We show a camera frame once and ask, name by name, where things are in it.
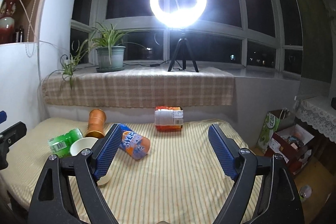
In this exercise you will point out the red cardboard box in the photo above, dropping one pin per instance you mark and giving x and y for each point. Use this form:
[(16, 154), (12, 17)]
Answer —
[(294, 144)]

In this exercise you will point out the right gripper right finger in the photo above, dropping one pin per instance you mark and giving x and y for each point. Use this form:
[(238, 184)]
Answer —
[(278, 200)]

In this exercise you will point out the white lace cloth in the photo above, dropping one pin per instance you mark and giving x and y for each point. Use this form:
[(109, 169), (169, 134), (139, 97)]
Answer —
[(319, 114)]

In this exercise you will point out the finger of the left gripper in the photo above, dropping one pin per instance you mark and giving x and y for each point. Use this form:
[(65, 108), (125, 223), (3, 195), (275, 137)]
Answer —
[(3, 116)]

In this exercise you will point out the green white paper bag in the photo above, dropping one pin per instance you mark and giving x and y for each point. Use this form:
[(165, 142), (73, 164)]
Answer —
[(275, 120)]

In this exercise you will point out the copper orange cup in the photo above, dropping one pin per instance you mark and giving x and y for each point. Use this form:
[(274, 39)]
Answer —
[(96, 122)]

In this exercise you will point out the red white ceramic vase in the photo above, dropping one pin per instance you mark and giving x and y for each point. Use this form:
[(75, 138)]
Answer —
[(7, 21)]

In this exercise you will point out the white paper cup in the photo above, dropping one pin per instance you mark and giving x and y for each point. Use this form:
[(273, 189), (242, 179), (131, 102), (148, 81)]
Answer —
[(88, 142)]

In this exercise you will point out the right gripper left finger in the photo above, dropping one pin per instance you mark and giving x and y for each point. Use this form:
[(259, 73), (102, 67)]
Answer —
[(52, 200)]

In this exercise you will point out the red white printed cup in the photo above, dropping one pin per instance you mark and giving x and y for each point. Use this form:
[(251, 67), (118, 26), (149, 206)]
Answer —
[(168, 119)]

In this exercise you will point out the white ring light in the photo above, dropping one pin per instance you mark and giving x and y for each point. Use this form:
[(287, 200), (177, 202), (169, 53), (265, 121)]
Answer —
[(178, 13)]

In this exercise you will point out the spider plant in green pot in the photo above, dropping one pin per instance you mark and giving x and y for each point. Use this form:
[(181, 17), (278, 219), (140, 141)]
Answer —
[(109, 44)]

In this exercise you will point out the dark bottle on shelf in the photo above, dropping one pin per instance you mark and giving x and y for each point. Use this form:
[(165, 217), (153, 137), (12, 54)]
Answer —
[(18, 35)]

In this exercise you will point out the plaid beige sill cloth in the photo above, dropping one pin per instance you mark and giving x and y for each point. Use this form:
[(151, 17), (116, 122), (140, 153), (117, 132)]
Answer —
[(141, 88)]

